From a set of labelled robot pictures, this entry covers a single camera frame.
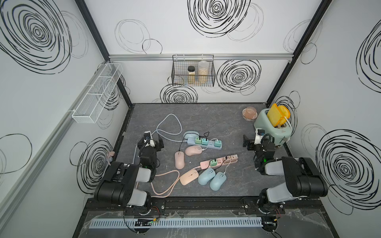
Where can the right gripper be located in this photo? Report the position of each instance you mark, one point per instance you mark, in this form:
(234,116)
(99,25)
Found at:
(256,146)

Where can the pink power strip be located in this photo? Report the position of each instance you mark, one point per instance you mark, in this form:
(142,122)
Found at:
(222,161)

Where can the peach mouse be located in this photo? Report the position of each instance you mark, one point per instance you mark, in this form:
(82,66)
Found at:
(188,177)

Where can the light blue mouse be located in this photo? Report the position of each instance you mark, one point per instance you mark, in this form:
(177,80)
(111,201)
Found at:
(219,179)
(206,176)

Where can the green charger plug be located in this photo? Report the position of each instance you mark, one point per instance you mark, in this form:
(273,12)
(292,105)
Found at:
(213,163)

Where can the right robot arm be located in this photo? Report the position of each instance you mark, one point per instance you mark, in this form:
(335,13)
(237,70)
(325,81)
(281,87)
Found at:
(302,178)

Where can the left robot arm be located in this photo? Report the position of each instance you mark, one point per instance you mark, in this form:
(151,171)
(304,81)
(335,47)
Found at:
(117,187)

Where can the pink mouse upright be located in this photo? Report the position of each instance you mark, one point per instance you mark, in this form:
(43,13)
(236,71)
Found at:
(179,160)

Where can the pink mouse sideways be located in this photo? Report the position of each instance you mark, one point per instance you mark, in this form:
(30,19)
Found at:
(193,150)

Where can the blue mouse behind strip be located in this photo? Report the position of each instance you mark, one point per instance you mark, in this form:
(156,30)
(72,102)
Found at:
(190,134)

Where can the mint green toaster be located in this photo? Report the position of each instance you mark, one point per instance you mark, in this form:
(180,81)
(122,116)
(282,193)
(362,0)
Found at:
(281,134)

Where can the pink glass bowl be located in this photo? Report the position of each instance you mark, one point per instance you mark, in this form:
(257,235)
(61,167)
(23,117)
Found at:
(250,113)

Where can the yellow toast slice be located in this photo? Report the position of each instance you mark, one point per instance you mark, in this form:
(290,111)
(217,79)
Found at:
(278,115)

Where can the blue power strip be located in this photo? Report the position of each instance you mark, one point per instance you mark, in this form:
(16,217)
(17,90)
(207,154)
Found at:
(205,143)

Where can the brown lid spice jar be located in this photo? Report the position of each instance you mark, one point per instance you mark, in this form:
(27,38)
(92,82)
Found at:
(191,75)

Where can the white lid tall jar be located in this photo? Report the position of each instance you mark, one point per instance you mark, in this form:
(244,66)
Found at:
(203,72)

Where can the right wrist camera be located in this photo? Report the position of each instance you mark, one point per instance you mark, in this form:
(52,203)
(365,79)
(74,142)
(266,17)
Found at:
(260,133)

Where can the white wire shelf basket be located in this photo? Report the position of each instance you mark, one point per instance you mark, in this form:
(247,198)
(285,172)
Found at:
(100,89)

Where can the grey cable duct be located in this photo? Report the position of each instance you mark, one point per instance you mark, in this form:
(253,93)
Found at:
(217,222)

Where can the black wire basket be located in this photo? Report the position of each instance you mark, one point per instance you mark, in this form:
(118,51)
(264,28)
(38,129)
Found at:
(180,65)

